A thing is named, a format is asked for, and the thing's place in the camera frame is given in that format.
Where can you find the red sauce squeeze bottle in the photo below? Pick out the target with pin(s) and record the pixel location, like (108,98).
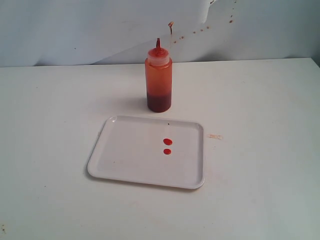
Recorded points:
(158,68)

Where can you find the white rectangular plastic tray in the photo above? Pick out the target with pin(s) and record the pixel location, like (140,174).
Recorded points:
(131,149)

